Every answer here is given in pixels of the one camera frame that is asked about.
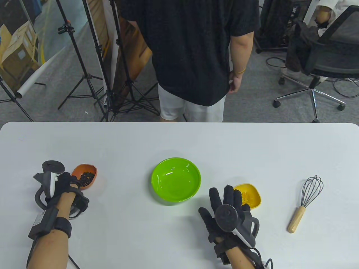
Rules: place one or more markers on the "person's left hand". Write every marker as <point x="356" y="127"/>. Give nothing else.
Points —
<point x="66" y="182"/>

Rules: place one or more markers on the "person's right hand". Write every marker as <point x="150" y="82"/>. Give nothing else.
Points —
<point x="228" y="196"/>

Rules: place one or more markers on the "pile of yellow candy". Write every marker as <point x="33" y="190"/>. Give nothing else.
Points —
<point x="247" y="198"/>

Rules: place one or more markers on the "small orange bowl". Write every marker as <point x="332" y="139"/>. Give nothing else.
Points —
<point x="84" y="169"/>

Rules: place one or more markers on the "pile of chocolate beans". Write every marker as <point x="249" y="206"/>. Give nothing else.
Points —
<point x="88" y="178"/>

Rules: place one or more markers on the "small yellow bowl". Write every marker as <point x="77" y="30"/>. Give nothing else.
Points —
<point x="253" y="196"/>

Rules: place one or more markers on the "green bowl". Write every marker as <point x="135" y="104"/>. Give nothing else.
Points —
<point x="176" y="179"/>

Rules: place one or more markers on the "person's left forearm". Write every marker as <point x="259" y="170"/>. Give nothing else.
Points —
<point x="50" y="252"/>

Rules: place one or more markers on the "grey white hand controller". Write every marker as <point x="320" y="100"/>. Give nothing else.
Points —
<point x="225" y="217"/>
<point x="53" y="167"/>

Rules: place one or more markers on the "black battery pack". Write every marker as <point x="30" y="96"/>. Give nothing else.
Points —
<point x="42" y="224"/>

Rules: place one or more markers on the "black light stand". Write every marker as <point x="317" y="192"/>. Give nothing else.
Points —
<point x="98" y="50"/>
<point x="118" y="42"/>
<point x="66" y="29"/>
<point x="24" y="109"/>

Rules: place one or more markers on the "brown print backdrop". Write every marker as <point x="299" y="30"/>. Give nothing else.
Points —
<point x="131" y="50"/>

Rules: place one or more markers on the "warehouse print backdrop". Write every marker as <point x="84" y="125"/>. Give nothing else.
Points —
<point x="19" y="42"/>

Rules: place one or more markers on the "black jacket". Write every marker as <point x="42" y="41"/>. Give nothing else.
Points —
<point x="300" y="44"/>

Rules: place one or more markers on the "black equipment stand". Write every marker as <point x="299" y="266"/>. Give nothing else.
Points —
<point x="274" y="25"/>

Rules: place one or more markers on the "black office chair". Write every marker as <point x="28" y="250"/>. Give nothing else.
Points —
<point x="333" y="50"/>

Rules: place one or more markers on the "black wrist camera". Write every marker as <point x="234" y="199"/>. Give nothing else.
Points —
<point x="223" y="257"/>
<point x="81" y="203"/>

